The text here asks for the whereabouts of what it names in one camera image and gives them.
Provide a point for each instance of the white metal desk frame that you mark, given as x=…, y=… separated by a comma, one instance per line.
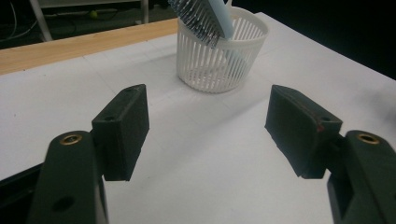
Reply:
x=40, y=21

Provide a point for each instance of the white table cover sheet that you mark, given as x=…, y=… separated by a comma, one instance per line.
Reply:
x=202, y=174

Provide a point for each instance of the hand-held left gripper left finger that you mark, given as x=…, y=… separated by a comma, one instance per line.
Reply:
x=124, y=133

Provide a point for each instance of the small yellow ball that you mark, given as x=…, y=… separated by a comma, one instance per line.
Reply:
x=93, y=13

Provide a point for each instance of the white plastic slatted basket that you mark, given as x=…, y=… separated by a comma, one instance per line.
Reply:
x=214, y=77

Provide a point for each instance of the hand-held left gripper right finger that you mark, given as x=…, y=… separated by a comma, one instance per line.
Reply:
x=299, y=133

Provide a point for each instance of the light blue hairbrush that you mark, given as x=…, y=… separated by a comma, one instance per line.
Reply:
x=214, y=15

